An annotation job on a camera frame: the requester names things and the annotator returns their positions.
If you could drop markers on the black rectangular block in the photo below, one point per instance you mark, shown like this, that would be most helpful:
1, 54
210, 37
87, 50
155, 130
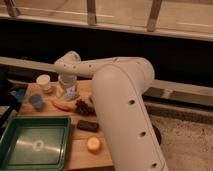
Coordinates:
87, 126

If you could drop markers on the dark grape bunch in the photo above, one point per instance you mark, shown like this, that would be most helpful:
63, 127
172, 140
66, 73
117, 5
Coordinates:
83, 108

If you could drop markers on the wooden board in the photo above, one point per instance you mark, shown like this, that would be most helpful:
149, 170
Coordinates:
78, 158

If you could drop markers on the white cup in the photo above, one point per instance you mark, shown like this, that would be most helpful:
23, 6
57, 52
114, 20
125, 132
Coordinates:
44, 82

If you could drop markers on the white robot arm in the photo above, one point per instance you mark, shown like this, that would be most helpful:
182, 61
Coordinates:
117, 87

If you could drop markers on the green plastic tray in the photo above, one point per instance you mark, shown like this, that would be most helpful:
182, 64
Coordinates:
34, 144

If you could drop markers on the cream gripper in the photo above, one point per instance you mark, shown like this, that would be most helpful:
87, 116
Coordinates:
59, 91

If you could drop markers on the blue cup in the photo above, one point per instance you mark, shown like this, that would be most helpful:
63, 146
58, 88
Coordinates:
36, 101

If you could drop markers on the yellow round toy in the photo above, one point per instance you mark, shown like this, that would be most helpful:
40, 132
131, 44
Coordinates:
93, 144

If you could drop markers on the purple bowl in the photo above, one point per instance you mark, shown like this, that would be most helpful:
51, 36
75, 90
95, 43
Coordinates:
158, 134

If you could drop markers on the orange red pepper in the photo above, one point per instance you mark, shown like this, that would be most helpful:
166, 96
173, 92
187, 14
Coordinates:
61, 106

